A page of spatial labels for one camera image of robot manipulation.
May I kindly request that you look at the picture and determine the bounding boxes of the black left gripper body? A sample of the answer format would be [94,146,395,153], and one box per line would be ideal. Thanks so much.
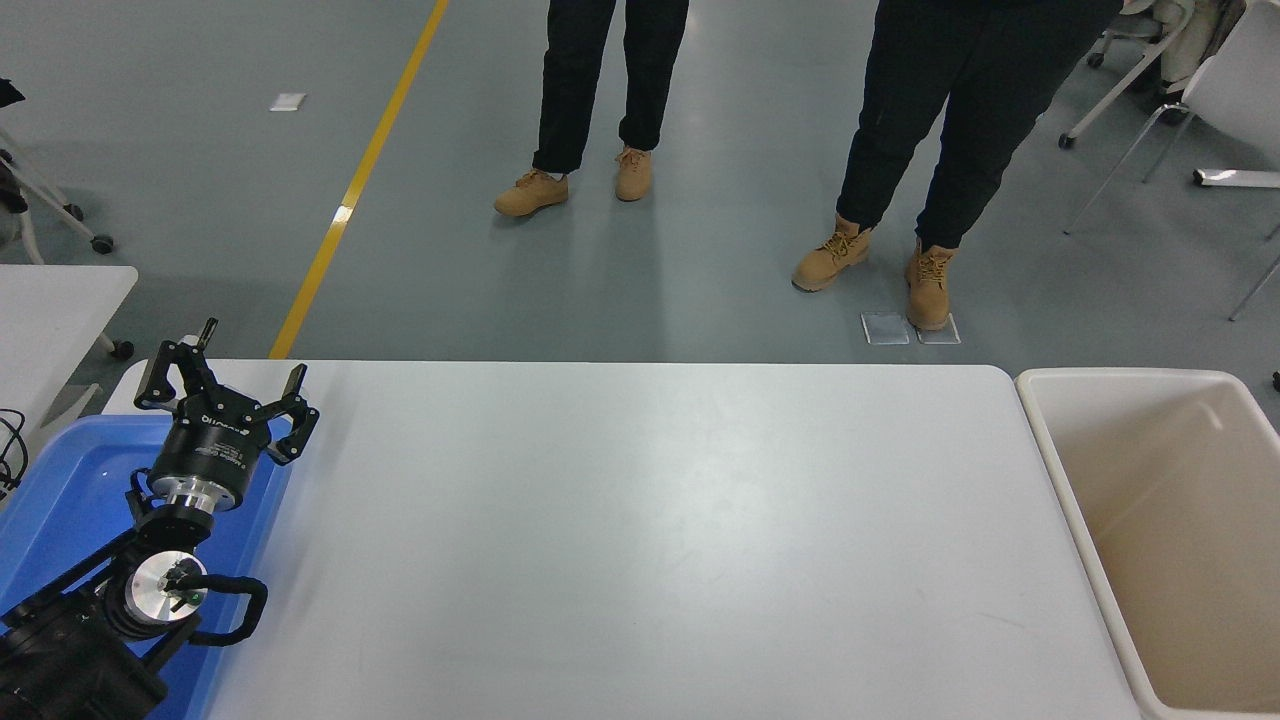
[150,402,274,497]

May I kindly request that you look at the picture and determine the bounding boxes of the blue plastic tray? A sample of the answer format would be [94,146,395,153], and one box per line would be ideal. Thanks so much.
[0,413,296,720]

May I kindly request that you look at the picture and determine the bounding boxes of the white wheeled stand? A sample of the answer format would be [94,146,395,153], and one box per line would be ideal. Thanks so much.
[0,125,117,256]

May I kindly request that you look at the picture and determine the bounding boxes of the person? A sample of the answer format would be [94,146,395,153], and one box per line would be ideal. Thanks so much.
[494,0,691,218]
[792,0,1123,332]

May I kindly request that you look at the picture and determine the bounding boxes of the large pale bin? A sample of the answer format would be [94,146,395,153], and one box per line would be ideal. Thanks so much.
[1015,368,1280,720]

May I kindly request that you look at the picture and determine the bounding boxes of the white wheeled rack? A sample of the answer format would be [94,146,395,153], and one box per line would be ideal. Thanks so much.
[1058,0,1196,152]

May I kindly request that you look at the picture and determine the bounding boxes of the beige hanging garment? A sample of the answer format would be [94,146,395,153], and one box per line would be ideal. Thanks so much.
[1110,0,1251,96]

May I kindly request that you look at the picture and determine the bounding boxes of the white chair chrome legs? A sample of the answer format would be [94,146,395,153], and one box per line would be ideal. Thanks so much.
[1063,0,1280,237]

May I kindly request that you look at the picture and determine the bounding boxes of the black cable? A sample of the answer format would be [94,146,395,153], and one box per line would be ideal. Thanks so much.
[0,407,29,501]

